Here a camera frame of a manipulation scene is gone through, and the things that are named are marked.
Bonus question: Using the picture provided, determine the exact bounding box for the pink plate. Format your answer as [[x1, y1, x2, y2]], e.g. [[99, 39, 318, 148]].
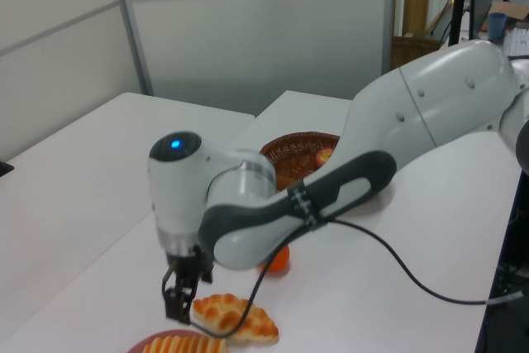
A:
[[126, 329, 228, 353]]

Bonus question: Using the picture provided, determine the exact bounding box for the blue cup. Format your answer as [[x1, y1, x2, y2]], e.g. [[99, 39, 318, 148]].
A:
[[488, 12, 508, 42]]

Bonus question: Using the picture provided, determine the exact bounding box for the orange mandarin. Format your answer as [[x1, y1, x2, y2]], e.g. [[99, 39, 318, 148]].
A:
[[259, 245, 290, 272]]

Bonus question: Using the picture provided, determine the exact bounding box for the black cable strap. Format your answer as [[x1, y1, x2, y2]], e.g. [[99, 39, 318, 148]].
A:
[[287, 181, 327, 232]]

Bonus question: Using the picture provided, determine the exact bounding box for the striped bread roll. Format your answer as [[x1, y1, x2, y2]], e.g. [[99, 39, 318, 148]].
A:
[[142, 334, 228, 353]]

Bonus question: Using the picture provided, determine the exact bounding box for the white tube rack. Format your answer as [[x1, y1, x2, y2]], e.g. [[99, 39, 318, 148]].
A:
[[504, 28, 529, 56]]

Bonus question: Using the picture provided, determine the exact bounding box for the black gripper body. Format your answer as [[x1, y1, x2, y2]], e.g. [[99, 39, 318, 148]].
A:
[[164, 247, 204, 278]]

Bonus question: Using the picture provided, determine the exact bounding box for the braided bread loaf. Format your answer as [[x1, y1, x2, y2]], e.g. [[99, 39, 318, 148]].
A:
[[193, 293, 280, 345]]

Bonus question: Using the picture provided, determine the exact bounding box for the red apple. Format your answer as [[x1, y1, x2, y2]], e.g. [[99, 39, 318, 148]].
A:
[[314, 146, 335, 170]]

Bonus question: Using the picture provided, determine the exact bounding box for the black tripod stand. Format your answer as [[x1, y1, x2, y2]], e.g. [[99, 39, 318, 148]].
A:
[[448, 0, 470, 46]]

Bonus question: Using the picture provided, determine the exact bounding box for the brown woven basket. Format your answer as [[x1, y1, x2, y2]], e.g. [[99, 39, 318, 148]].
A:
[[259, 131, 389, 208]]

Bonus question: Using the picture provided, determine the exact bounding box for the open cardboard box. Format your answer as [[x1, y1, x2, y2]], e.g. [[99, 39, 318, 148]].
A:
[[489, 0, 529, 23]]

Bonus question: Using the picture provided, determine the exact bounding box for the grey partition post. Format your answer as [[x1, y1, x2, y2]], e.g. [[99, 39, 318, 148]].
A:
[[383, 0, 398, 73], [107, 0, 155, 97]]

